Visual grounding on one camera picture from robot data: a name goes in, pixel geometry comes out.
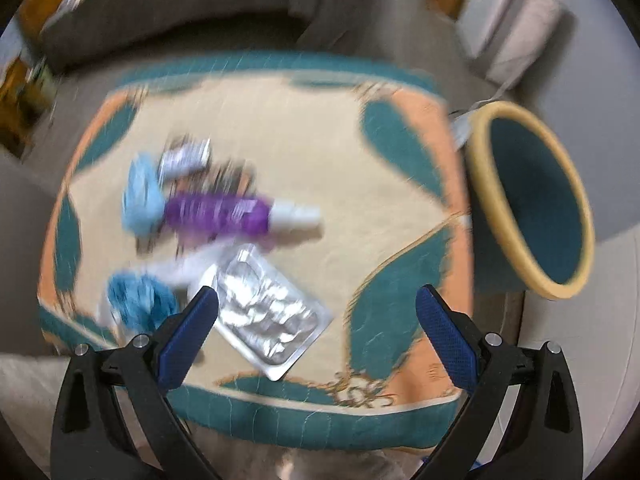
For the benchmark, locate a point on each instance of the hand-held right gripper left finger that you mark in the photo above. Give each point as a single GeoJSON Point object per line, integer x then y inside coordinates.
{"type": "Point", "coordinates": [192, 335]}

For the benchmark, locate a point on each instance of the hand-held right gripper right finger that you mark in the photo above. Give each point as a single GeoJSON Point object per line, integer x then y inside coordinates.
{"type": "Point", "coordinates": [447, 340]}

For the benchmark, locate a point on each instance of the blue glove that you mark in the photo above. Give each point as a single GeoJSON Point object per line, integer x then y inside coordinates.
{"type": "Point", "coordinates": [137, 300]}

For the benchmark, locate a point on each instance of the silver blister pack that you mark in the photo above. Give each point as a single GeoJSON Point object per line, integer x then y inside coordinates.
{"type": "Point", "coordinates": [270, 310]}

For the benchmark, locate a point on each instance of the purple bottle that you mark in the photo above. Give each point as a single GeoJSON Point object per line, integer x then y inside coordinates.
{"type": "Point", "coordinates": [220, 215]}

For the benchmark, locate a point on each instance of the light blue face mask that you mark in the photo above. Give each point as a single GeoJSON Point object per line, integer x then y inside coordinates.
{"type": "Point", "coordinates": [142, 195]}

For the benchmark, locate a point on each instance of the yellow-rimmed teal trash bin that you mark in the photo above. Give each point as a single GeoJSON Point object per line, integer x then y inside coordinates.
{"type": "Point", "coordinates": [540, 200]}

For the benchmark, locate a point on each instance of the dark printed wrapper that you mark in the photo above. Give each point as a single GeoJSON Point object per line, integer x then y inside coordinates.
{"type": "Point", "coordinates": [232, 177]}

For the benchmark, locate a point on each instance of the small purple white packet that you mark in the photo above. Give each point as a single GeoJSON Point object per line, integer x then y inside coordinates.
{"type": "Point", "coordinates": [182, 160]}

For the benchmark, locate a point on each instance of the white power strip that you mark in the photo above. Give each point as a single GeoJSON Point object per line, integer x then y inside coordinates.
{"type": "Point", "coordinates": [462, 127]}

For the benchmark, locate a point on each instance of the teal and orange patterned mat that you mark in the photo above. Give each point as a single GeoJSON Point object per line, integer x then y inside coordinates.
{"type": "Point", "coordinates": [320, 150]}

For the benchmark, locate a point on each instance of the wooden nightstand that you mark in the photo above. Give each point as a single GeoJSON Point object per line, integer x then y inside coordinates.
{"type": "Point", "coordinates": [22, 105]}

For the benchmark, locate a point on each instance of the white air purifier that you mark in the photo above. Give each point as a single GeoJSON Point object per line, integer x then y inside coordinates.
{"type": "Point", "coordinates": [515, 20]}

